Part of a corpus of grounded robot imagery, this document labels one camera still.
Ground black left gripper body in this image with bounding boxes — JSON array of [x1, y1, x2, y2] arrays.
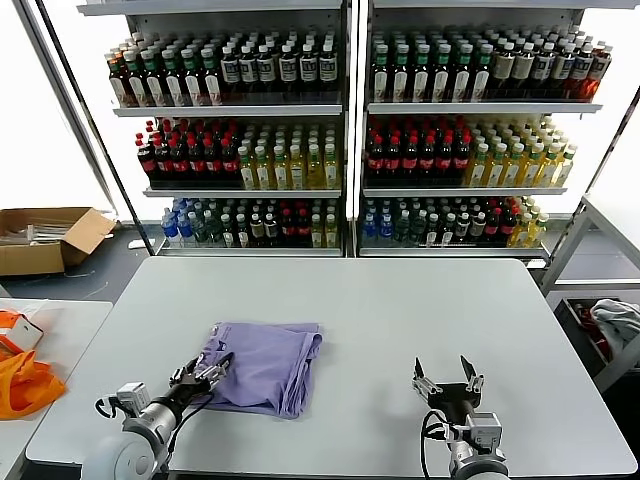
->
[[158, 375, 215, 410]]

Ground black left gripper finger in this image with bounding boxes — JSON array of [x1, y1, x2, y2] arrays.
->
[[194, 352, 235, 383], [168, 352, 202, 389]]

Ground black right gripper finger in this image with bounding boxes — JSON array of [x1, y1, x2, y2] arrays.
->
[[411, 356, 445, 400], [459, 354, 485, 396]]

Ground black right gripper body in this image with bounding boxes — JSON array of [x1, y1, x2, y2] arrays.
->
[[431, 383, 484, 419]]

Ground purple printed t-shirt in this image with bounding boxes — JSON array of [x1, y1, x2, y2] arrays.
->
[[197, 321, 324, 420]]

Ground black laundry bin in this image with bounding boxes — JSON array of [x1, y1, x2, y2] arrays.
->
[[552, 297, 640, 384]]

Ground red crumpled garment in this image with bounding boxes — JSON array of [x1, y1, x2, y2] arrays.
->
[[573, 302, 614, 362]]

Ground grey white crumpled garment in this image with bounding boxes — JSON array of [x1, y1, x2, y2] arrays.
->
[[589, 298, 640, 352]]

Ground white orange carton box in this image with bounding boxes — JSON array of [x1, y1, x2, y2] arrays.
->
[[0, 315, 45, 357]]

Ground orange plastic bag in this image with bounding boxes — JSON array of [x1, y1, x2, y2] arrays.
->
[[0, 349, 68, 420]]

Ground open brown cardboard box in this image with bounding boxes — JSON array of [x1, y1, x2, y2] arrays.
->
[[0, 206, 119, 277]]

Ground clear plastic packed items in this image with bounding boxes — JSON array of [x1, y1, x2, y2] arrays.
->
[[0, 222, 67, 248]]

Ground grey metal drinks shelf unit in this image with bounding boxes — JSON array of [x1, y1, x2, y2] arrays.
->
[[355, 0, 605, 259], [76, 0, 354, 258]]

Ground dark drink bottle blue label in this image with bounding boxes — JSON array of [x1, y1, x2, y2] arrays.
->
[[219, 44, 241, 96], [277, 43, 299, 96], [238, 44, 259, 96], [571, 44, 596, 99], [298, 42, 319, 95], [532, 41, 557, 97], [317, 41, 340, 95], [552, 42, 577, 98], [255, 43, 277, 96]]

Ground dark drink bottle beige label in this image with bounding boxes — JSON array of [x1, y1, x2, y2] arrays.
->
[[492, 40, 517, 97], [513, 40, 537, 97]]

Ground red drink bottle white cap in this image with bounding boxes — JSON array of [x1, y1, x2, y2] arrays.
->
[[585, 43, 614, 100]]

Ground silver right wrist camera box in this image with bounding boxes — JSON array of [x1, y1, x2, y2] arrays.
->
[[463, 411, 504, 450]]

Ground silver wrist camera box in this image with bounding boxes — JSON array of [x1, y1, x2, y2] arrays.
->
[[463, 411, 504, 450], [115, 382, 150, 409]]

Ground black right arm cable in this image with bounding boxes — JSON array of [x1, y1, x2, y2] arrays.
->
[[419, 408, 451, 480]]

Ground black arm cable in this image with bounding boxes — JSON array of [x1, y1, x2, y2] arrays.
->
[[94, 394, 121, 419], [419, 408, 451, 480]]

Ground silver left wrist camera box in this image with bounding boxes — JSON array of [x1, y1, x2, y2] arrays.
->
[[115, 382, 150, 409]]

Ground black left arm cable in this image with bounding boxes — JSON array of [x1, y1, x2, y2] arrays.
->
[[94, 394, 121, 419]]

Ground grey metal frame rack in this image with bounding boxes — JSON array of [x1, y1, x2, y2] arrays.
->
[[539, 192, 640, 396]]

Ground black slanted frame pole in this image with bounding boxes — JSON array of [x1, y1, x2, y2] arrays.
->
[[581, 83, 640, 206], [33, 0, 156, 256]]

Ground grey slanted frame beam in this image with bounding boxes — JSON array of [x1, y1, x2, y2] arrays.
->
[[12, 0, 120, 214]]

